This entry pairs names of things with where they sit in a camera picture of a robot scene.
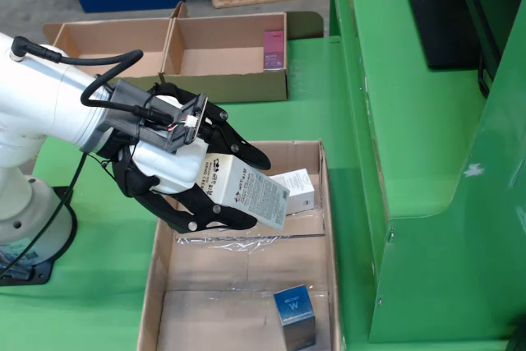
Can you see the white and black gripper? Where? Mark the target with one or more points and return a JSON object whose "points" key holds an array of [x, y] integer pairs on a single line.
{"points": [[172, 166]]}

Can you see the cow print hand cream box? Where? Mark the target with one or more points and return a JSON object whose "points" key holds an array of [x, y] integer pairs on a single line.
{"points": [[246, 190]]}

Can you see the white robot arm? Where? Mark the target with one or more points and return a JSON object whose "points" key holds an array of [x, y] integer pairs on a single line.
{"points": [[41, 92]]}

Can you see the long white text box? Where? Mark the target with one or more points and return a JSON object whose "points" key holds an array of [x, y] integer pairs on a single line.
{"points": [[300, 190]]}

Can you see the large cardboard tray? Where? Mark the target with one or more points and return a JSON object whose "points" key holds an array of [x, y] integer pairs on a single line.
{"points": [[205, 269]]}

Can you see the open cardboard box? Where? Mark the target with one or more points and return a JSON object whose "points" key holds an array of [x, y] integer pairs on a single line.
{"points": [[230, 38], [102, 38]]}

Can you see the pink product box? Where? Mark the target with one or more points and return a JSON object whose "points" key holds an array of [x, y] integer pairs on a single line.
{"points": [[274, 49]]}

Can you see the blue W cube box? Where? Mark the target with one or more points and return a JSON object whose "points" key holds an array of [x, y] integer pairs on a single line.
{"points": [[293, 306]]}

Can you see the green metal cabinet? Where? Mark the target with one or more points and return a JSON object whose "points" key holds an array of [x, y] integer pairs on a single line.
{"points": [[411, 121]]}

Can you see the black monitor panel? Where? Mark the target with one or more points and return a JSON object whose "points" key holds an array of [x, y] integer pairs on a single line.
{"points": [[444, 18]]}

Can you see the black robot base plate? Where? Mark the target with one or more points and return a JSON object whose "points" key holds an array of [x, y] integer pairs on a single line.
{"points": [[41, 276]]}

